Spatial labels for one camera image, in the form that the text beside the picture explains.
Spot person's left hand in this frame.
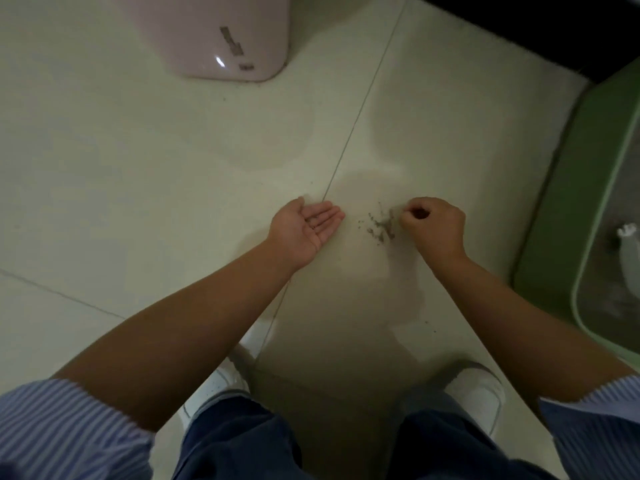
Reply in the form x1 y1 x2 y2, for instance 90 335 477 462
268 196 346 271

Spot person's right hand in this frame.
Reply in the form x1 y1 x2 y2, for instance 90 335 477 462
398 197 469 266

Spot person's right forearm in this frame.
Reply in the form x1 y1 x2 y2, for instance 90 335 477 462
431 255 637 403

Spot person's left forearm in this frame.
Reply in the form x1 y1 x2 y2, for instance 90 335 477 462
52 238 293 433

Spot pile of grey litter grains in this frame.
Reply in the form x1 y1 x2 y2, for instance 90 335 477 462
356 202 398 244

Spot green cat litter box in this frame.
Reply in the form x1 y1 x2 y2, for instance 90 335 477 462
511 57 640 368

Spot white right shoe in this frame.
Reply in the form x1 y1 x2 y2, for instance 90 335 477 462
435 362 507 438

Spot white shoe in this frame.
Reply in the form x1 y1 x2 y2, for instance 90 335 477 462
177 325 266 435
435 362 507 438

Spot white left shoe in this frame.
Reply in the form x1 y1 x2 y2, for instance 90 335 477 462
177 325 266 435

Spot white litter scoop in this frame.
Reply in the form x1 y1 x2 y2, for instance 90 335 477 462
616 223 640 308

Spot dark furniture base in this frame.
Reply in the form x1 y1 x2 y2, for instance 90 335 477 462
412 0 640 85

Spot blue jeans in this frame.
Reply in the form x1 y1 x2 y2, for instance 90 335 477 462
172 382 558 480

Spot blue striped shirt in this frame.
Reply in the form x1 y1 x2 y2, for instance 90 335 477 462
0 375 640 480

